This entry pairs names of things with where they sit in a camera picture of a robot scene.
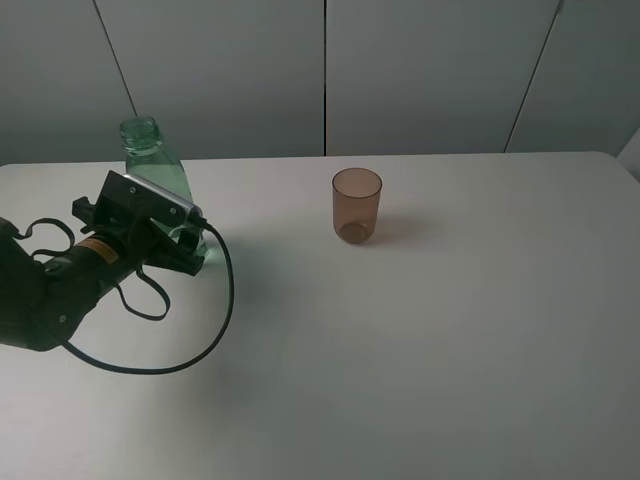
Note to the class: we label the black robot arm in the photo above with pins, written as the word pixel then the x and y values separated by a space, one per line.
pixel 46 294

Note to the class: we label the green transparent plastic bottle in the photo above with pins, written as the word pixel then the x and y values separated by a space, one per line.
pixel 150 158

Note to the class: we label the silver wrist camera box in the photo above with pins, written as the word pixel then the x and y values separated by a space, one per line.
pixel 131 196

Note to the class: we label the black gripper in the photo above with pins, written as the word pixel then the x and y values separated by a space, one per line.
pixel 112 240

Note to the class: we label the pink translucent plastic cup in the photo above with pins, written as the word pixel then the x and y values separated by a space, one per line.
pixel 356 197

